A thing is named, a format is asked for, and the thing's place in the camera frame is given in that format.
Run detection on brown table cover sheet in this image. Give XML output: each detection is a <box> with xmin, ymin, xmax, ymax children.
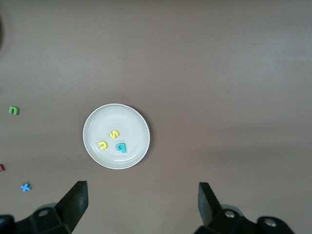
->
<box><xmin>0</xmin><ymin>0</ymin><xmax>312</xmax><ymax>234</ymax></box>

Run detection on beige plate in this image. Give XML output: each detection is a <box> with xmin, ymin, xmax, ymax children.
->
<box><xmin>82</xmin><ymin>103</ymin><xmax>151</xmax><ymax>170</ymax></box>

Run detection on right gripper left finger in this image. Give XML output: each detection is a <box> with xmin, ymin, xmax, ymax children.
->
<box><xmin>0</xmin><ymin>180</ymin><xmax>89</xmax><ymax>234</ymax></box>

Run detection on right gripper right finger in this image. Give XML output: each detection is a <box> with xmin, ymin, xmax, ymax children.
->
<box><xmin>196</xmin><ymin>182</ymin><xmax>294</xmax><ymax>234</ymax></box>

